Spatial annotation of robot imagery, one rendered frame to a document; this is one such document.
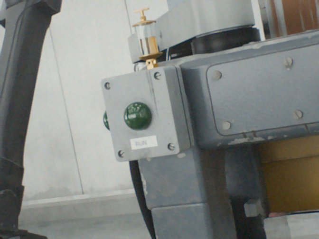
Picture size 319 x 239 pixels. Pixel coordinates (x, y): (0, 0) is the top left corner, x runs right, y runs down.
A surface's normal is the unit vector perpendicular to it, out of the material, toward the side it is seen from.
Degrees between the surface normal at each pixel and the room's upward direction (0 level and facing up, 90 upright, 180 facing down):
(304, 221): 90
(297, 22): 90
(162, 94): 90
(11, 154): 71
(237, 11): 90
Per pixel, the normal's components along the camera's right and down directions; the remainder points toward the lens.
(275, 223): -0.16, 0.08
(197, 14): -0.75, 0.18
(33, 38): 0.78, -0.28
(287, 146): -0.40, 0.13
